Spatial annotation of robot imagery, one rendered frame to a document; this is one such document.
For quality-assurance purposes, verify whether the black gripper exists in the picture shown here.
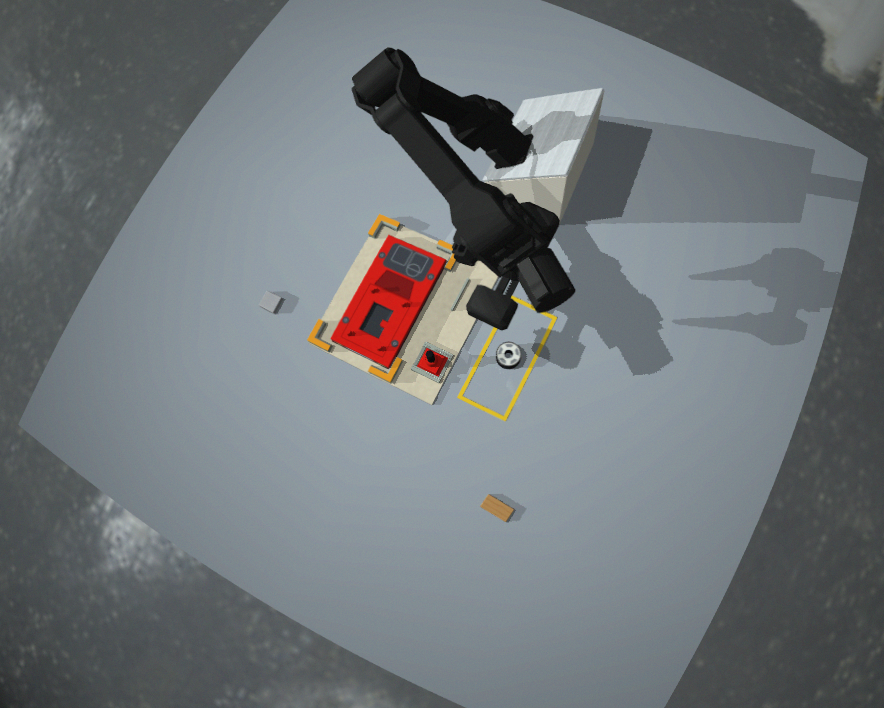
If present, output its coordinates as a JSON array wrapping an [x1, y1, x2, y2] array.
[[466, 202, 560, 330]]

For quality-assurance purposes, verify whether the black wheel with grey spoked rim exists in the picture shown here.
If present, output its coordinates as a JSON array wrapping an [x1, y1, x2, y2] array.
[[496, 342, 521, 369]]

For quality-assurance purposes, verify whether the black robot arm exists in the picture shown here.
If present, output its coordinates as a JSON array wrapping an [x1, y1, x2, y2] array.
[[351, 47, 575, 313]]

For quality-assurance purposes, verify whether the yellow rectangular outline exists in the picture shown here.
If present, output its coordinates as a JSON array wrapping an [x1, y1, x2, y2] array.
[[457, 296, 557, 421]]

